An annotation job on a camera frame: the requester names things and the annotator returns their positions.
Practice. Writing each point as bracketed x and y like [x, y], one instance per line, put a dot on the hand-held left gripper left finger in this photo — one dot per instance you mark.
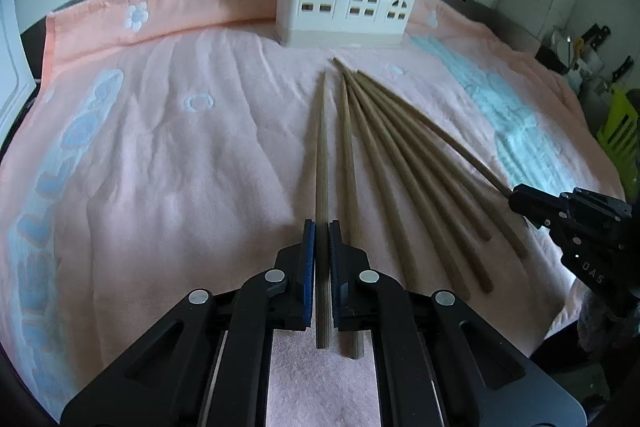
[309, 267]

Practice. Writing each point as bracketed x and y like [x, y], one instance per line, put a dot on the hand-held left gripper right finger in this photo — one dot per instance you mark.
[335, 267]

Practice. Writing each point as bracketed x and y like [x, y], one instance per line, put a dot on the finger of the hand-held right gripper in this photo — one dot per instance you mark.
[600, 204]
[535, 204]

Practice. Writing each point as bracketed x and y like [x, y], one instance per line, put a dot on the brown wooden chopstick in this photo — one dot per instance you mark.
[500, 185]
[322, 157]

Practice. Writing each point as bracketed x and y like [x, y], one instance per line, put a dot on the group of wooden chopsticks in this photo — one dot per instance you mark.
[349, 207]

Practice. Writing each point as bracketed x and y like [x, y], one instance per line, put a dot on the person's right hand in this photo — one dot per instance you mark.
[605, 324]

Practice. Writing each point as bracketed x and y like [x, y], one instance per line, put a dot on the green plastic rack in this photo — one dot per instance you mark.
[620, 127]

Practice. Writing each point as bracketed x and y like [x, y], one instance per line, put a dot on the pink towel with blue print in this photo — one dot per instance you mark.
[200, 157]

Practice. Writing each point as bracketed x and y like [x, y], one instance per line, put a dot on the white panel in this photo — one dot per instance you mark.
[10, 57]

